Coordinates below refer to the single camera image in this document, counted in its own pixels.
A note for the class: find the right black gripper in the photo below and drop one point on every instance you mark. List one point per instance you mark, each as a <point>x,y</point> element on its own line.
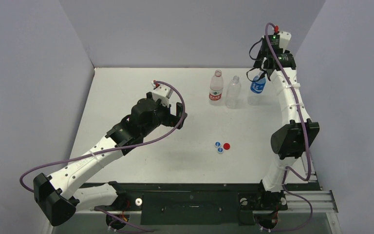
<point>262,68</point>

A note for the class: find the red label water bottle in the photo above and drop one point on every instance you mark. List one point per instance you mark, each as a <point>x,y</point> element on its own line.
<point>216,87</point>

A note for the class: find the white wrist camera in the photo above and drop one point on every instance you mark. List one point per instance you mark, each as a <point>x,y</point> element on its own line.
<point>280,40</point>
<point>161,92</point>

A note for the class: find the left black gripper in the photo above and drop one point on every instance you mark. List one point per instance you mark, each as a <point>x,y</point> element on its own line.
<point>171,120</point>

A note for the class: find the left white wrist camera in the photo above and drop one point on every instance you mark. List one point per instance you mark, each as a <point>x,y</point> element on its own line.
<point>161,92</point>

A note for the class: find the blue label water bottle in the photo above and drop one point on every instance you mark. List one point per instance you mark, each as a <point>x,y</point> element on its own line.
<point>256,89</point>

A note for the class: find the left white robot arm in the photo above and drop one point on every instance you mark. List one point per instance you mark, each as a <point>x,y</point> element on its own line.
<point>61,194</point>

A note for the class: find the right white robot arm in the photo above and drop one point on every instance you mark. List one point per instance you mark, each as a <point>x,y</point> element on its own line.
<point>298,131</point>

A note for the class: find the red bottle cap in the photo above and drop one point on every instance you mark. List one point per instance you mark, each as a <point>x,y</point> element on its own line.
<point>226,146</point>

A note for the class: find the clear empty plastic bottle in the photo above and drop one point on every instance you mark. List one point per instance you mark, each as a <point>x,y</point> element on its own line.
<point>233,92</point>

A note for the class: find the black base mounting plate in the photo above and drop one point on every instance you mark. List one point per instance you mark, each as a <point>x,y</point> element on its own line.
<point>179,203</point>

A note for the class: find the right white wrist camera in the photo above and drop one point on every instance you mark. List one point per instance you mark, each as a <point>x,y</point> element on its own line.
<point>280,40</point>

